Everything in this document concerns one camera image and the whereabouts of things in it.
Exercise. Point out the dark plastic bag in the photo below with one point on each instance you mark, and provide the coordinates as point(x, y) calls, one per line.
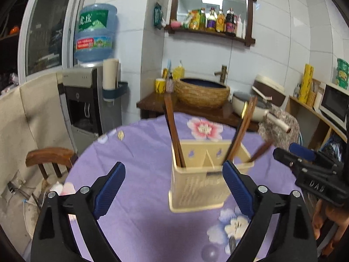
point(334, 144)

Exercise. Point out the white framed window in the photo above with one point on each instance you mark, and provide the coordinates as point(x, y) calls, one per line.
point(43, 27)

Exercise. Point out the beige cloth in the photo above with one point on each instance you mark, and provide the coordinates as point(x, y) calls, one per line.
point(32, 114)

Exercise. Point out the blue toothbrush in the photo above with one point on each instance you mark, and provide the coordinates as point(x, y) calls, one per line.
point(168, 67)

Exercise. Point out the white microwave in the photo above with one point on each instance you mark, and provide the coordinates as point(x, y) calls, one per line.
point(331, 103)

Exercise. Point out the green instant noodle cup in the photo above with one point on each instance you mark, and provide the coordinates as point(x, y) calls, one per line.
point(342, 73)
point(342, 83)
point(343, 63)

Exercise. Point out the dark wooden chopstick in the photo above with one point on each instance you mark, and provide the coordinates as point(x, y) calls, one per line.
point(250, 114)

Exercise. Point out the yellow seasoning pouch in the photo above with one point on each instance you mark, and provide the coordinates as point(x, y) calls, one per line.
point(193, 20)

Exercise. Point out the yellow cup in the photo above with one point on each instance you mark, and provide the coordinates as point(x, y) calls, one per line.
point(160, 86)

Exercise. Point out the blue water jug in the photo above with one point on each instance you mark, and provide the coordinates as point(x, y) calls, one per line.
point(95, 32)

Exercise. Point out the brown and cream rice cooker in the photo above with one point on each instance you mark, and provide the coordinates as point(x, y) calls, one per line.
point(268, 87)

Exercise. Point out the yellow soap pump bottle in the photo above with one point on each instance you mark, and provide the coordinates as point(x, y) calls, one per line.
point(178, 72)

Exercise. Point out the dark soy sauce bottle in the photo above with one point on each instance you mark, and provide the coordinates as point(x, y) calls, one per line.
point(231, 23)

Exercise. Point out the yellow roll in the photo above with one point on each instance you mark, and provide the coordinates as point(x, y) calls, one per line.
point(306, 83)

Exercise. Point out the brown bottle yellow label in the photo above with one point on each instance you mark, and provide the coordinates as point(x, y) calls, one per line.
point(220, 21)

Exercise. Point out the pink bowl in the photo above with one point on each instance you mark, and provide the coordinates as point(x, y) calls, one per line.
point(175, 24)

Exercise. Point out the grey water dispenser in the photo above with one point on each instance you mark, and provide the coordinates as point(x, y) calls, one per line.
point(79, 98)

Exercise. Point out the blue plastic side holder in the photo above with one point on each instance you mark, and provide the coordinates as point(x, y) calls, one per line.
point(122, 88)

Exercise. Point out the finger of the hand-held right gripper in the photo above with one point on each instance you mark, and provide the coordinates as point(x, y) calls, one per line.
point(286, 158)
point(302, 151)

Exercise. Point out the purple floral tablecloth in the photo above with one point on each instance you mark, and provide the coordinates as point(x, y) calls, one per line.
point(141, 147)

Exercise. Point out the white bottle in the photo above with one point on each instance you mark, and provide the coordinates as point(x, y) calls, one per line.
point(240, 27)

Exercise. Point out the cream frying pan with lid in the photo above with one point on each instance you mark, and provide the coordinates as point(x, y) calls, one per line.
point(236, 106)

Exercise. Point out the white canister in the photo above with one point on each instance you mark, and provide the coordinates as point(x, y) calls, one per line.
point(319, 95)

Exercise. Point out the amber sauce bottle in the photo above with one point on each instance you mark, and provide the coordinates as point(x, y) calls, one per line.
point(211, 20)

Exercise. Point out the person's right hand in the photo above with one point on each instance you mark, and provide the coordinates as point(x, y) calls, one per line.
point(319, 218)

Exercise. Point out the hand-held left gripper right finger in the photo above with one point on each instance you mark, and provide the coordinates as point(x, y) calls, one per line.
point(237, 188)

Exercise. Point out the wooden chair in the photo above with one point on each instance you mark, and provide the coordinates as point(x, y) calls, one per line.
point(49, 155)

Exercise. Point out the wall socket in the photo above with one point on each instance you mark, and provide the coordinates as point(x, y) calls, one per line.
point(11, 187)

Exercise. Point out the glass jar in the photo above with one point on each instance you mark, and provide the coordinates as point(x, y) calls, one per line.
point(311, 98)

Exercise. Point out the ribbed tan sink basin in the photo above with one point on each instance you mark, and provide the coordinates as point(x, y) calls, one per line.
point(201, 95)

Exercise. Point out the cream plastic utensil holder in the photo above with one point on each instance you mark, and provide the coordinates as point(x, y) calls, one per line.
point(196, 188)

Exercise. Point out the yellow oil bottle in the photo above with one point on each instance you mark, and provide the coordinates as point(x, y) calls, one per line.
point(202, 19)

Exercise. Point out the orange pot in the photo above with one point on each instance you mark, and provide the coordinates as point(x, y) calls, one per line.
point(15, 29)

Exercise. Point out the brass faucet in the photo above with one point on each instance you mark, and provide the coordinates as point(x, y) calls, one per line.
point(224, 73)

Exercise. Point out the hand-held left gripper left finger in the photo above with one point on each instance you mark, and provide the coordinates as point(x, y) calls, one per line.
point(109, 189)

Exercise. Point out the green hanging packet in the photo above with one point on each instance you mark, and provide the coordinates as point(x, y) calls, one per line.
point(158, 15)

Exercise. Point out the dark wooden vanity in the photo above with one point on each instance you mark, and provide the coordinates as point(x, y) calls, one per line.
point(152, 105)

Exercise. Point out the floral patterned cloth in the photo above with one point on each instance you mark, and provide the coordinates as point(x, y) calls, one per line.
point(286, 131)

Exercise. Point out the white power adapter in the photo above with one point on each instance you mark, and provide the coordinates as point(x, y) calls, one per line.
point(57, 187)

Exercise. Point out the small patterned pump bottle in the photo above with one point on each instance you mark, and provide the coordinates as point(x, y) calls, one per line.
point(170, 86)

